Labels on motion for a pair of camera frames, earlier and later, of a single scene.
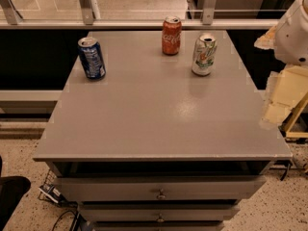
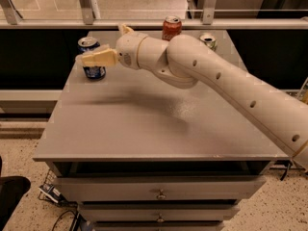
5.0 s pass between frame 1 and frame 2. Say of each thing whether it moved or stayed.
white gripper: moved
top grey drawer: stayed
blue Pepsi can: stayed
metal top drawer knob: stayed
